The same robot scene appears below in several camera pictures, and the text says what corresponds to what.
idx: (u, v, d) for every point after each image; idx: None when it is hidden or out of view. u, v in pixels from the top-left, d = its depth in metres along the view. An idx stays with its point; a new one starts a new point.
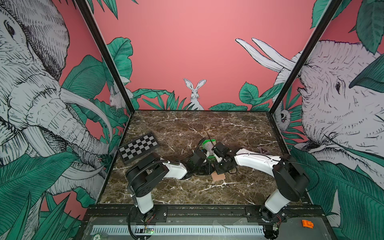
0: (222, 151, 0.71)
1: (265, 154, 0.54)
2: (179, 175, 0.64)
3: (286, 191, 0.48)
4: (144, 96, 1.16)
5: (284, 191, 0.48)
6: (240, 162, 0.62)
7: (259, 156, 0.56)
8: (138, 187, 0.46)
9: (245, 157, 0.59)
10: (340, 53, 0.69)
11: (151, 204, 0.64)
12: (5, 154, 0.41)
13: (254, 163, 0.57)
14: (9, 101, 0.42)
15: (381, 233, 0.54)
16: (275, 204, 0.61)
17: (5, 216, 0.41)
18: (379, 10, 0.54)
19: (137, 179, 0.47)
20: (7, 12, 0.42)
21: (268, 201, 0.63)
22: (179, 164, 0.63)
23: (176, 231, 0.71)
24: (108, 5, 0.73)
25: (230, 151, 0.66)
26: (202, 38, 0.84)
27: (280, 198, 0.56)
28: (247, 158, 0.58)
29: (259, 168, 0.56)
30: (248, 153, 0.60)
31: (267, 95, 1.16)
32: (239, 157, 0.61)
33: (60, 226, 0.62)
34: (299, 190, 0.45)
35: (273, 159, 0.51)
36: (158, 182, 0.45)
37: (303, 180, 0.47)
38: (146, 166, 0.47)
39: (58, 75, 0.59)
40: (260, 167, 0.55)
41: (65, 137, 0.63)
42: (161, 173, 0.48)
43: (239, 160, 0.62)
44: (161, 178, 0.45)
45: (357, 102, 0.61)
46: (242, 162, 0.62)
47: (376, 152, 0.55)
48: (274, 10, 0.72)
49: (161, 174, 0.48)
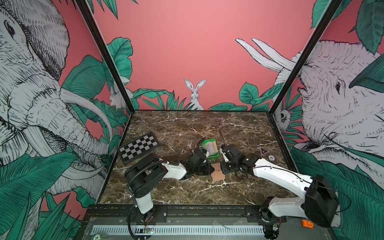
0: (236, 156, 0.63)
1: (291, 171, 0.50)
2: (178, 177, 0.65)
3: (314, 215, 0.44)
4: (144, 96, 1.16)
5: (312, 213, 0.44)
6: (258, 174, 0.57)
7: (285, 173, 0.50)
8: (137, 188, 0.45)
9: (265, 170, 0.54)
10: (340, 53, 0.69)
11: (150, 205, 0.64)
12: (5, 154, 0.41)
13: (277, 179, 0.51)
14: (9, 101, 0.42)
15: (381, 233, 0.54)
16: (281, 209, 0.60)
17: (5, 216, 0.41)
18: (379, 10, 0.54)
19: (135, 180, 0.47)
20: (8, 12, 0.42)
21: (275, 205, 0.62)
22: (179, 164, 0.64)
23: (176, 231, 0.71)
24: (108, 5, 0.73)
25: (247, 160, 0.60)
26: (202, 39, 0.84)
27: (289, 207, 0.55)
28: (269, 172, 0.53)
29: (282, 184, 0.51)
30: (271, 167, 0.53)
31: (267, 95, 1.16)
32: (258, 170, 0.55)
33: (60, 226, 0.62)
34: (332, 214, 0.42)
35: (302, 179, 0.46)
36: (157, 182, 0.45)
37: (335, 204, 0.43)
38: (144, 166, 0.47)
39: (58, 75, 0.59)
40: (284, 184, 0.50)
41: (65, 137, 0.63)
42: (160, 173, 0.47)
43: (258, 172, 0.56)
44: (160, 178, 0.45)
45: (357, 102, 0.61)
46: (261, 175, 0.57)
47: (376, 152, 0.55)
48: (274, 10, 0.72)
49: (159, 175, 0.48)
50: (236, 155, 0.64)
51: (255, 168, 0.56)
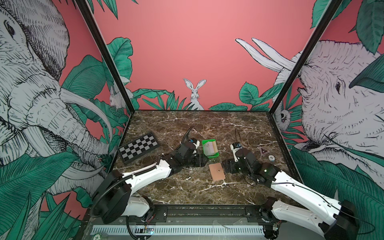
0: (252, 164, 0.58)
1: (317, 194, 0.46)
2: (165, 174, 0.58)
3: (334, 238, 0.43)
4: (144, 96, 1.16)
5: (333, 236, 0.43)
6: (276, 189, 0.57)
7: (310, 194, 0.46)
8: (105, 213, 0.41)
9: (287, 187, 0.50)
10: (340, 53, 0.69)
11: (147, 206, 0.63)
12: (5, 154, 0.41)
13: (299, 198, 0.48)
14: (9, 101, 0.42)
15: (381, 233, 0.54)
16: (289, 217, 0.58)
17: (5, 216, 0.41)
18: (379, 10, 0.54)
19: (102, 203, 0.43)
20: (7, 12, 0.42)
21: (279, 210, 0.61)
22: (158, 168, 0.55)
23: (176, 232, 0.71)
24: (108, 5, 0.73)
25: (264, 171, 0.55)
26: (202, 38, 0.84)
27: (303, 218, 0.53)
28: (292, 189, 0.49)
29: (305, 203, 0.48)
30: (294, 184, 0.49)
31: (267, 95, 1.16)
32: (279, 184, 0.51)
33: (60, 226, 0.62)
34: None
35: (329, 204, 0.43)
36: (124, 204, 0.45)
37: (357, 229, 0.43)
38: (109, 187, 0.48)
39: (58, 75, 0.59)
40: (307, 205, 0.47)
41: (65, 137, 0.63)
42: (121, 196, 0.41)
43: (277, 187, 0.52)
44: (127, 199, 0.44)
45: (357, 102, 0.61)
46: (280, 190, 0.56)
47: (376, 152, 0.55)
48: (274, 10, 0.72)
49: (123, 197, 0.42)
50: (252, 164, 0.58)
51: (274, 183, 0.53)
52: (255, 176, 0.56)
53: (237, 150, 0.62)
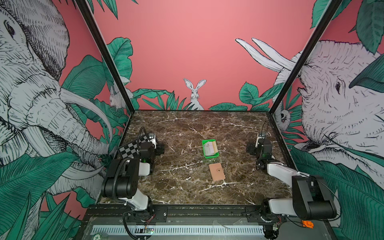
0: (265, 152, 0.71)
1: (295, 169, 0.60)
2: (145, 171, 0.66)
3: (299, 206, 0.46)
4: (144, 96, 1.16)
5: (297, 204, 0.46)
6: (269, 171, 0.65)
7: (288, 168, 0.56)
8: (127, 189, 0.45)
9: (275, 166, 0.62)
10: (340, 53, 0.69)
11: (147, 198, 0.67)
12: (5, 154, 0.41)
13: (281, 174, 0.58)
14: (9, 101, 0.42)
15: (381, 233, 0.54)
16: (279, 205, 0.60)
17: (5, 216, 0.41)
18: (379, 10, 0.54)
19: (119, 184, 0.46)
20: (8, 12, 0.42)
21: (274, 200, 0.63)
22: (141, 163, 0.61)
23: (176, 231, 0.71)
24: (108, 6, 0.73)
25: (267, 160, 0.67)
26: (202, 38, 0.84)
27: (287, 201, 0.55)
28: (277, 167, 0.60)
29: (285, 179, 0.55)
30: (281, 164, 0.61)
31: (267, 95, 1.16)
32: (271, 165, 0.64)
33: (60, 226, 0.62)
34: (315, 210, 0.42)
35: (300, 173, 0.50)
36: (137, 176, 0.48)
37: (327, 208, 0.43)
38: (115, 171, 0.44)
39: (58, 75, 0.59)
40: (286, 178, 0.55)
41: (65, 137, 0.63)
42: (135, 163, 0.50)
43: (269, 168, 0.65)
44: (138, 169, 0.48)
45: (357, 102, 0.61)
46: (272, 171, 0.63)
47: (376, 152, 0.55)
48: (274, 10, 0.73)
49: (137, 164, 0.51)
50: (264, 152, 0.71)
51: (268, 164, 0.66)
52: (260, 161, 0.70)
53: (262, 138, 0.73)
